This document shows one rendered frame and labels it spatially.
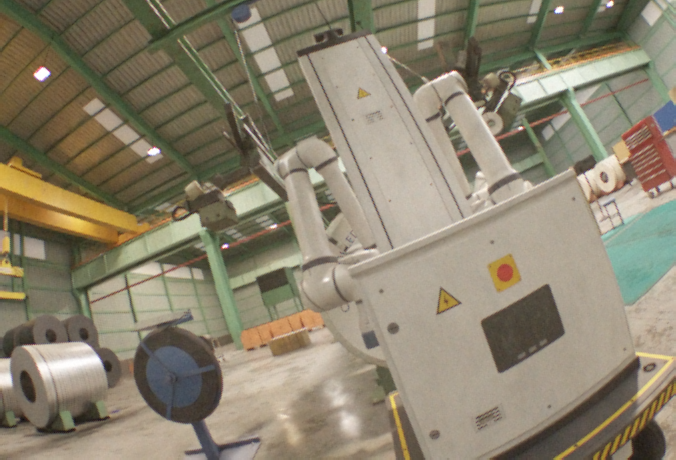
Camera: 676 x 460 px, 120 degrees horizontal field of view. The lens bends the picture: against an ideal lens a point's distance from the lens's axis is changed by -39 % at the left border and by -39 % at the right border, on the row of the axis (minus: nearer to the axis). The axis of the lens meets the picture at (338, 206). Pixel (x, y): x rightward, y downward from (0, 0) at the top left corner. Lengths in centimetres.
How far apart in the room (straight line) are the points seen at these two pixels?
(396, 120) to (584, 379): 100
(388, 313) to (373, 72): 97
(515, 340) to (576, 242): 25
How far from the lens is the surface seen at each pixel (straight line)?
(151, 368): 227
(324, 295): 121
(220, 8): 349
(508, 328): 66
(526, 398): 72
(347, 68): 133
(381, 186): 109
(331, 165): 141
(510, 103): 244
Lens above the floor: 79
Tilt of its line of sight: 16 degrees up
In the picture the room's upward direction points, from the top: 22 degrees counter-clockwise
